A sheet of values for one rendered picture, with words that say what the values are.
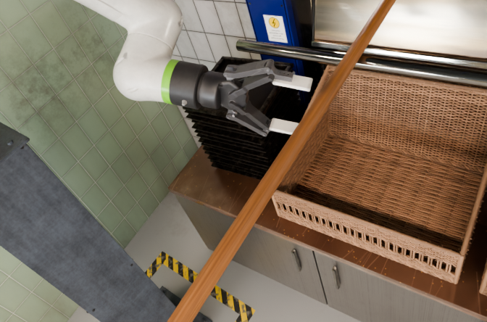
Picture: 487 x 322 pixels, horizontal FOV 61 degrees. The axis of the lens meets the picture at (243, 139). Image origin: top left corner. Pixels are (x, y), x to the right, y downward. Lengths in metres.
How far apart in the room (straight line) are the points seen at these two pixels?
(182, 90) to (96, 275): 0.75
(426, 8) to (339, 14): 0.25
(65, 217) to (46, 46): 0.77
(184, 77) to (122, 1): 0.19
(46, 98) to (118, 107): 0.36
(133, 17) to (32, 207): 0.55
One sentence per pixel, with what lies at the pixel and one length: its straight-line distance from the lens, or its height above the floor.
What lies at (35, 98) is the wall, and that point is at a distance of 1.77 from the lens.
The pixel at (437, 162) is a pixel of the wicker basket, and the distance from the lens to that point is 1.51.
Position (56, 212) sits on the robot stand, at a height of 0.98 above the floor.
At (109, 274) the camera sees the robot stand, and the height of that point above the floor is 0.65.
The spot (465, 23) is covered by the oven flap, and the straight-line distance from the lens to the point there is 1.29.
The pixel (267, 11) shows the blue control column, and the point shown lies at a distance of 1.46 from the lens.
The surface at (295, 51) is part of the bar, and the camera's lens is 1.01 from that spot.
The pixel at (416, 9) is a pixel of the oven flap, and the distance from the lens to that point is 1.31.
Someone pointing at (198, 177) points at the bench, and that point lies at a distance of 1.61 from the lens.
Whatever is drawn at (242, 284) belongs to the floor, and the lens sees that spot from 1.98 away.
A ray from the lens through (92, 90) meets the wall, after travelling 1.91.
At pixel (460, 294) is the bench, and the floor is 0.58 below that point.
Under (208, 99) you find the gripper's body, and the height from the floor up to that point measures 1.24.
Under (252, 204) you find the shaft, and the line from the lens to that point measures 0.68.
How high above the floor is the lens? 1.74
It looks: 44 degrees down
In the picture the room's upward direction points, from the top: 20 degrees counter-clockwise
